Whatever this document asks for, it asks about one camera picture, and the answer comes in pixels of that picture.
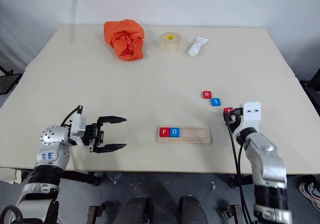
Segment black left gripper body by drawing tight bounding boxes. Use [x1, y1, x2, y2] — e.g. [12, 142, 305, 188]
[84, 123, 105, 154]

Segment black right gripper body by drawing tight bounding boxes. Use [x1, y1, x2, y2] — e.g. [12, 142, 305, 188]
[231, 106, 245, 125]

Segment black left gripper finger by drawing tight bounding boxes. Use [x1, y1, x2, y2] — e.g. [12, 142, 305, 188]
[93, 143, 128, 154]
[96, 116, 128, 127]

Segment wooden letter tray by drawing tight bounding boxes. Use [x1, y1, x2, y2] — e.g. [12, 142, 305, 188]
[156, 125, 214, 144]

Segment dark rounded robot knee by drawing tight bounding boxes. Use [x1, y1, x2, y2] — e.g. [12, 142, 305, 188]
[116, 196, 154, 224]
[179, 195, 209, 224]

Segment crumpled clear plastic bag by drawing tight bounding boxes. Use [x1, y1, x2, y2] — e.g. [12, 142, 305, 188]
[106, 172, 123, 184]

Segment black table foot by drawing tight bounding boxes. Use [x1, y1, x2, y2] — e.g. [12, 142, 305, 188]
[229, 174, 255, 189]
[59, 170, 102, 186]

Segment white cream tube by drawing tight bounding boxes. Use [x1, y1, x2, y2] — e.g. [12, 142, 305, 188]
[187, 36, 209, 57]

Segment black chair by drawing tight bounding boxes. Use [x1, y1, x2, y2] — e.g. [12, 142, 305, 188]
[299, 68, 320, 115]

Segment crumpled orange cloth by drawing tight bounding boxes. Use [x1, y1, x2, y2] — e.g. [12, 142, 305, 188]
[103, 19, 147, 62]

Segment clear tape roll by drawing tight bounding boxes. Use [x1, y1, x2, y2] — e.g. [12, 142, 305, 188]
[159, 32, 181, 53]

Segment black metal stand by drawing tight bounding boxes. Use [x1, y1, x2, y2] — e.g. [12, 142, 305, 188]
[0, 65, 23, 95]

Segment white sneaker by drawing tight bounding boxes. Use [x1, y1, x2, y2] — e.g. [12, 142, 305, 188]
[298, 182, 320, 206]

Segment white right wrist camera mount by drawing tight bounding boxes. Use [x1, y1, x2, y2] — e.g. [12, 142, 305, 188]
[233, 101, 262, 137]

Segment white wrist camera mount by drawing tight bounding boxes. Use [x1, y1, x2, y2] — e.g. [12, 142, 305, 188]
[69, 113, 88, 147]
[233, 101, 262, 137]

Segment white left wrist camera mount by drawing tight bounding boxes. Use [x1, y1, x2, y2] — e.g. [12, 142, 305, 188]
[69, 113, 88, 147]

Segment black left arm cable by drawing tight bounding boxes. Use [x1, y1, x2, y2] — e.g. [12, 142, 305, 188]
[60, 105, 84, 127]

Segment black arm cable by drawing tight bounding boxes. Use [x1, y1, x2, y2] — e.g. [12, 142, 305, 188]
[225, 123, 252, 224]
[60, 105, 84, 127]

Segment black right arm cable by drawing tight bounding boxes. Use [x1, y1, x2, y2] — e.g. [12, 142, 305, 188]
[225, 123, 252, 224]

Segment rusty metal bracket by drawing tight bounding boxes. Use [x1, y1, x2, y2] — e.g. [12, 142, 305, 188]
[87, 200, 118, 219]
[216, 203, 242, 220]

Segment black cable loop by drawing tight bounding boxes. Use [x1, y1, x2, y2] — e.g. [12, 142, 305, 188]
[0, 204, 24, 224]

